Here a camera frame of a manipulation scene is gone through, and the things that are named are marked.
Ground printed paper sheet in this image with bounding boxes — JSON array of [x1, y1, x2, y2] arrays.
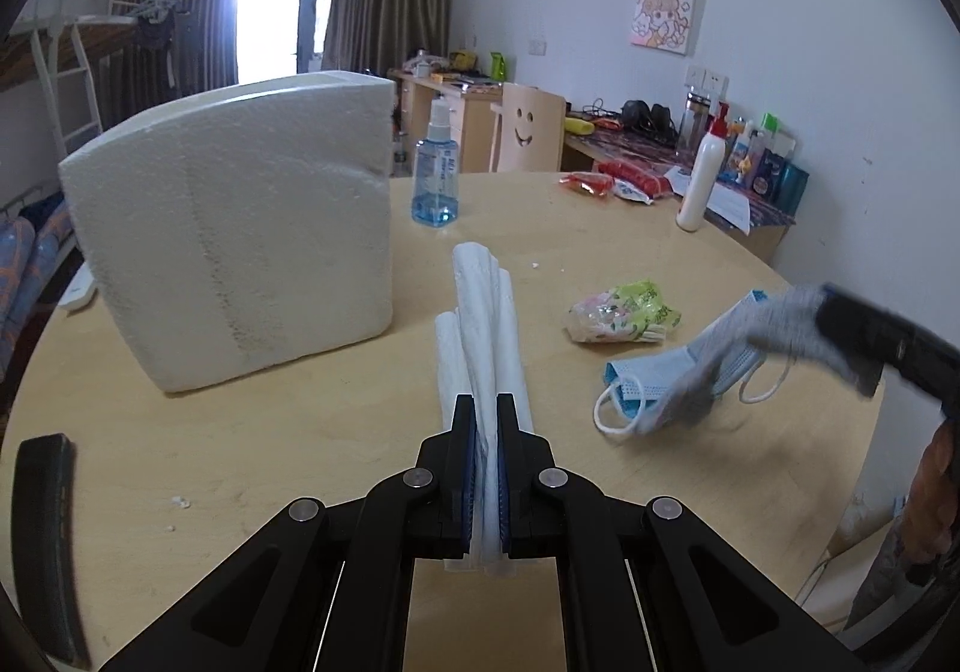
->
[[664, 166, 752, 236]]

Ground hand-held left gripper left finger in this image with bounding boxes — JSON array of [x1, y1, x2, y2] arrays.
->
[[97, 394, 477, 672]]

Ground red and white snack packet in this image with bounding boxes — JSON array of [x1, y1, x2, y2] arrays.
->
[[600, 160, 670, 204]]

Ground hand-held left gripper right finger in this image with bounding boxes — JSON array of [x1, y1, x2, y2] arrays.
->
[[496, 394, 860, 672]]

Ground dark hanging clothes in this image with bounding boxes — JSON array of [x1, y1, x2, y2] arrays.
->
[[135, 8, 177, 50]]

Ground double wall socket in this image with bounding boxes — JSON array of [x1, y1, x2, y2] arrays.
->
[[686, 66, 728, 99]]

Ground small white flat device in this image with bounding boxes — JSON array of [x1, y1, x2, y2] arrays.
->
[[58, 263, 98, 314]]

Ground person's right forearm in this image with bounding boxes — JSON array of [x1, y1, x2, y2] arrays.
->
[[844, 514, 960, 654]]

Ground blue patterned quilt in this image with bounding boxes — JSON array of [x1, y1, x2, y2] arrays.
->
[[0, 192, 80, 380]]

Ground black pouch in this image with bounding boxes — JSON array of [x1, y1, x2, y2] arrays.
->
[[621, 100, 677, 142]]

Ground cartoon wall picture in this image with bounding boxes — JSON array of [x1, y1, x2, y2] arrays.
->
[[628, 0, 704, 53]]

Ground white cloth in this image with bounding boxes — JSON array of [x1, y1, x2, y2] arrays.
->
[[435, 241, 542, 579]]

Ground wooden smiley chair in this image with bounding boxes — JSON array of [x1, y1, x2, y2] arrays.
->
[[489, 82, 566, 174]]

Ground blue spray bottle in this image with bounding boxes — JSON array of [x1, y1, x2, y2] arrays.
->
[[411, 98, 460, 227]]

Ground row of toiletry bottles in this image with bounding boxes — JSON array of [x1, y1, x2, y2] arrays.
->
[[718, 109, 812, 214]]

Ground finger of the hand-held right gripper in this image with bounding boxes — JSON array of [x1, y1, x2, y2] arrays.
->
[[816, 282, 905, 403]]

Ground white pump lotion bottle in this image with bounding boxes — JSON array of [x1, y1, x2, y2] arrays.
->
[[675, 102, 732, 234]]

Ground light wooden drawer desk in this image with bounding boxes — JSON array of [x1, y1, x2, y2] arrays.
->
[[388, 69, 502, 176]]

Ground grey metal bunk bed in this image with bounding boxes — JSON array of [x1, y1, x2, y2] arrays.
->
[[0, 12, 106, 373], [75, 0, 188, 125]]

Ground blue face mask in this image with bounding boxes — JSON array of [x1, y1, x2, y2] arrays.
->
[[595, 289, 796, 442]]

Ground floral plastic packet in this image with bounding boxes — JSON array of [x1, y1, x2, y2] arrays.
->
[[565, 278, 683, 347]]

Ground person's right hand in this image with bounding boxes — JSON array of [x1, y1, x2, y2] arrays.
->
[[904, 417, 960, 564]]

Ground white foam box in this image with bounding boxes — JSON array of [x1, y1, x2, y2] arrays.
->
[[58, 70, 397, 394]]

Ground steel thermos flask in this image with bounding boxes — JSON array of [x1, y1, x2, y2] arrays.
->
[[677, 85, 722, 154]]

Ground grey sock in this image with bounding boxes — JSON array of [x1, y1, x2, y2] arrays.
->
[[634, 282, 863, 434]]

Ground black smartphone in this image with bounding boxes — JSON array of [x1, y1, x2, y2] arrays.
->
[[11, 432, 77, 669]]

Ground patterned tablecloth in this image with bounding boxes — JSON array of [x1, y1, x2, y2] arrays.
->
[[566, 115, 797, 232]]

